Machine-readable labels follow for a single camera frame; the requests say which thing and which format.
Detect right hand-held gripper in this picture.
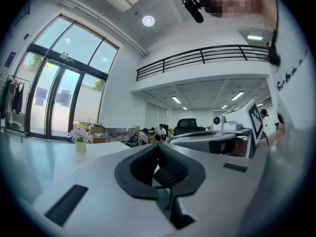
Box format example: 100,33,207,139
166,99,265,159

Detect black head-worn camera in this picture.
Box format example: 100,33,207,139
181,0,205,24

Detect brown cardboard box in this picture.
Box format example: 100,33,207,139
88,124,111,144

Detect black metal balcony railing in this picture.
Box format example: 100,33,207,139
136,44,271,82

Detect blue wall poster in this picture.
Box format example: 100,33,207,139
4,51,17,68

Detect white folding table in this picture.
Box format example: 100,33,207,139
102,124,141,134

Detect pink flowers in white pot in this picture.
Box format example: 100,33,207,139
67,127,91,152

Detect round ceiling lamp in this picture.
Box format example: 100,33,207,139
142,15,156,28

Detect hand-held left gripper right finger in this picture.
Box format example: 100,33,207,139
152,143,206,198

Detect person's white printed t-shirt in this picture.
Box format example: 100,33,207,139
268,0,316,172

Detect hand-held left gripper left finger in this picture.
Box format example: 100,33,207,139
114,143,159,200

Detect clothes rack with hanging garments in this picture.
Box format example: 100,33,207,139
0,75,32,133

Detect person's right forearm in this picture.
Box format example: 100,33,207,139
256,128,287,148

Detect black-framed glass entrance door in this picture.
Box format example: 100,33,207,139
23,13,120,142

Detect black office chair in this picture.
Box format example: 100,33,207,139
173,118,206,137

